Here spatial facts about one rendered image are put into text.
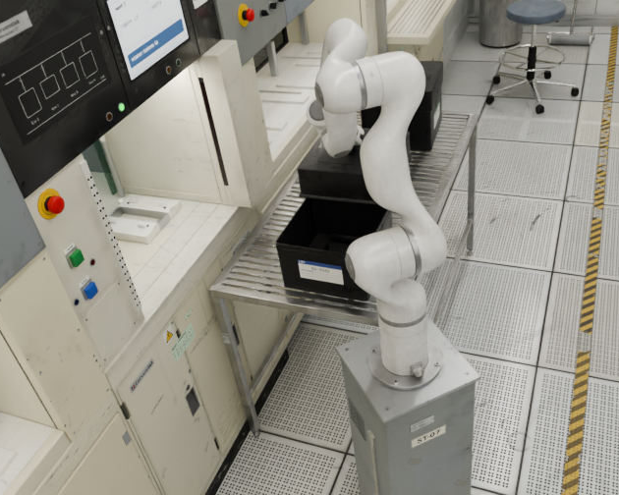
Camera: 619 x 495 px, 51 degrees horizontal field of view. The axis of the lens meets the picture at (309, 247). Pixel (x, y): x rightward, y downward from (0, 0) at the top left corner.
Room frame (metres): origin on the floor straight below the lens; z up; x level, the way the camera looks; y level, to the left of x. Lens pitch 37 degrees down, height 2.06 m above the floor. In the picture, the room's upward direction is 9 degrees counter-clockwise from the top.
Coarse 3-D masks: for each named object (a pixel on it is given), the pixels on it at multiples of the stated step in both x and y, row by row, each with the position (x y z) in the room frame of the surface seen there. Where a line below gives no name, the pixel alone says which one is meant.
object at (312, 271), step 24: (312, 216) 1.76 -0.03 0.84; (336, 216) 1.73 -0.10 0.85; (360, 216) 1.69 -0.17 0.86; (384, 216) 1.58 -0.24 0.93; (288, 240) 1.60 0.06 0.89; (312, 240) 1.74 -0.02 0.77; (336, 240) 1.70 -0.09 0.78; (288, 264) 1.51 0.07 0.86; (312, 264) 1.48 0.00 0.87; (336, 264) 1.44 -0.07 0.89; (312, 288) 1.48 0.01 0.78; (336, 288) 1.45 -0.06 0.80; (360, 288) 1.41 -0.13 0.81
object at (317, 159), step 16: (320, 144) 1.85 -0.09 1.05; (304, 160) 1.77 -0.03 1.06; (320, 160) 1.75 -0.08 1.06; (336, 160) 1.73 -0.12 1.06; (352, 160) 1.72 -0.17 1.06; (304, 176) 1.71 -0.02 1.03; (320, 176) 1.69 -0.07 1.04; (336, 176) 1.66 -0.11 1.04; (352, 176) 1.64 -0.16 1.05; (304, 192) 1.71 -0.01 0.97; (320, 192) 1.69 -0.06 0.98; (336, 192) 1.67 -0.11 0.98; (352, 192) 1.64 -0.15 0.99
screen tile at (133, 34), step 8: (120, 0) 1.60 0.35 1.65; (128, 0) 1.63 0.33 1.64; (136, 0) 1.65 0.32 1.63; (120, 8) 1.59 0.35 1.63; (128, 8) 1.62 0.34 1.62; (136, 8) 1.64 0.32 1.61; (144, 8) 1.67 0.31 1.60; (120, 16) 1.59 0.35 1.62; (128, 16) 1.61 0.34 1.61; (144, 16) 1.67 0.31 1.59; (136, 24) 1.63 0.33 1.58; (144, 24) 1.66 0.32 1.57; (120, 32) 1.57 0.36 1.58; (128, 32) 1.60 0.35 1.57; (136, 32) 1.62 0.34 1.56; (144, 32) 1.65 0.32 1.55; (128, 40) 1.59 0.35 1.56; (136, 40) 1.61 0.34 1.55; (128, 48) 1.58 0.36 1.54
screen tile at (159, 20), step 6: (150, 0) 1.70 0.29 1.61; (174, 0) 1.79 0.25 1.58; (162, 6) 1.74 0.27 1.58; (168, 6) 1.76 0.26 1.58; (174, 6) 1.78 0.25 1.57; (150, 12) 1.69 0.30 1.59; (156, 12) 1.71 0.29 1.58; (162, 12) 1.73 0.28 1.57; (168, 12) 1.75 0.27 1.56; (174, 12) 1.78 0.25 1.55; (156, 18) 1.71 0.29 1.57; (162, 18) 1.73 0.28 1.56; (168, 18) 1.75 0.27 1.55; (156, 24) 1.70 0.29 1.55; (162, 24) 1.72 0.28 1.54
